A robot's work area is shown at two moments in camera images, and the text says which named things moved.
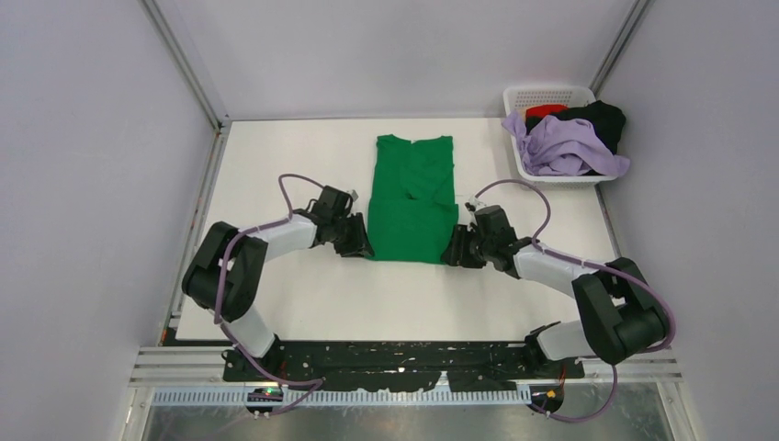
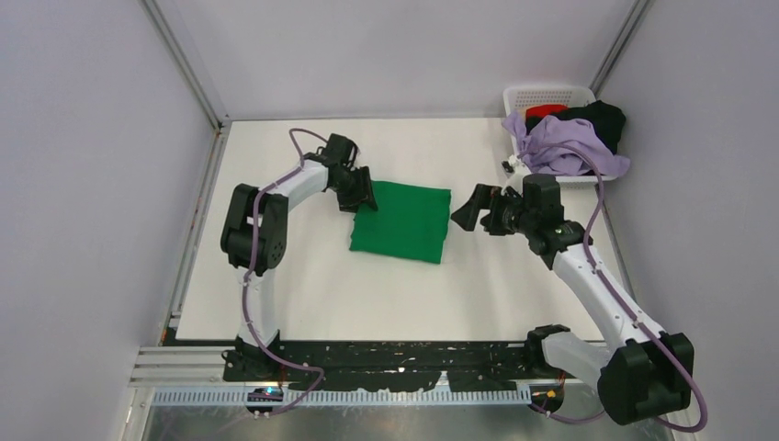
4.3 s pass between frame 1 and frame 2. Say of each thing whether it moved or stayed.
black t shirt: stayed
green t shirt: moved
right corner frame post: stayed
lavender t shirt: stayed
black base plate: stayed
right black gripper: moved
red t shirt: stayed
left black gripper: moved
